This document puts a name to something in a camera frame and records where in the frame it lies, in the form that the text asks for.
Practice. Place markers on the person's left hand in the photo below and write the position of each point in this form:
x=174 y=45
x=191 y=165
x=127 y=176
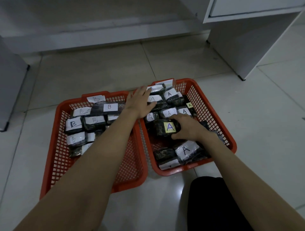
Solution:
x=138 y=102

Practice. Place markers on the person's right hand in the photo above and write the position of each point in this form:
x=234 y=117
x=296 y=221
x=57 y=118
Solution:
x=191 y=129

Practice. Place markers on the person's left thumb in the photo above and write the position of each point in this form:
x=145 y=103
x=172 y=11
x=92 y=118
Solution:
x=149 y=107

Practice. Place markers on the person's right thumb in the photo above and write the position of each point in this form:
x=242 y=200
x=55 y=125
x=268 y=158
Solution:
x=178 y=136

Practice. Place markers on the yellow label dark packet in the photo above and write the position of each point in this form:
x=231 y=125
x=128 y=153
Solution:
x=164 y=127

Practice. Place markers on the person's left forearm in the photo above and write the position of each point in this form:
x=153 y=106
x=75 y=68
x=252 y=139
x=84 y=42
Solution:
x=90 y=171

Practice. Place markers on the person's right forearm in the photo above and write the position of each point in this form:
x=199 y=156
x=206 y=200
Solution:
x=247 y=180

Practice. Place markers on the pile of dark labelled packets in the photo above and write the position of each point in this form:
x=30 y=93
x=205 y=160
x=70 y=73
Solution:
x=95 y=120
x=185 y=151

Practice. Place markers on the white paper tag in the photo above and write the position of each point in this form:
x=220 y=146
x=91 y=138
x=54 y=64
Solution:
x=96 y=98
x=164 y=83

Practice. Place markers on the orange plastic mesh basket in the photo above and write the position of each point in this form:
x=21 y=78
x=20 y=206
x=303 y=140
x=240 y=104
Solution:
x=221 y=133
x=59 y=152

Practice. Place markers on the person's black trouser leg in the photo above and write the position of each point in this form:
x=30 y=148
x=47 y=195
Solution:
x=212 y=204

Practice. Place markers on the white desk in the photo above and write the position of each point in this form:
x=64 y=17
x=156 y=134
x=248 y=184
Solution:
x=240 y=45

